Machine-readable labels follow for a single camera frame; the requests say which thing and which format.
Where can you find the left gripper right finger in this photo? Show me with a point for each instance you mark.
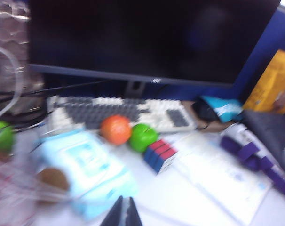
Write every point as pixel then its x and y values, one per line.
pixel 132 214

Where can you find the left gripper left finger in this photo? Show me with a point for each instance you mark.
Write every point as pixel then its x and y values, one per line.
pixel 114 214

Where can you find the light blue mask pack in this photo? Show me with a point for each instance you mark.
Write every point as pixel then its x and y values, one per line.
pixel 86 162

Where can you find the Rubik's cube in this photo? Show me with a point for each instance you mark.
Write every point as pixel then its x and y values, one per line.
pixel 160 153

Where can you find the brown kiwi fruit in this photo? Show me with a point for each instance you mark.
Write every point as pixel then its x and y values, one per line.
pixel 52 181

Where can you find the green apple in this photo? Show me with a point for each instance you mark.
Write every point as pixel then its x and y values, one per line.
pixel 142 139
pixel 2 139

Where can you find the orange fruit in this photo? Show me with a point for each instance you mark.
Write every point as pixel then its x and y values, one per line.
pixel 115 129

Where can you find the clear plastic document bag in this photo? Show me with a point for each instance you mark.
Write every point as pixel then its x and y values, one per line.
pixel 215 176

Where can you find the white and grey keyboard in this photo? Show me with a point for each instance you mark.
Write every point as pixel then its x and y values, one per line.
pixel 97 110

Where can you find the grey monitor stand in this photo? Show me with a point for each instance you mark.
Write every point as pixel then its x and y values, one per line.
pixel 134 90

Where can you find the black computer mouse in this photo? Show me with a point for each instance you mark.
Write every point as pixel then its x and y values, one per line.
pixel 204 113

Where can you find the teal snack packet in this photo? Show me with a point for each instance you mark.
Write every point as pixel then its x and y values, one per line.
pixel 227 108

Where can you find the dark grey cushion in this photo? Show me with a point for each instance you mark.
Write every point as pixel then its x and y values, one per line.
pixel 274 127

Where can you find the black computer monitor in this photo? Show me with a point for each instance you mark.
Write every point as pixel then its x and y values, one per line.
pixel 133 35

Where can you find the yellow cardboard box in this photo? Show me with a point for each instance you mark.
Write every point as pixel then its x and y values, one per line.
pixel 269 87

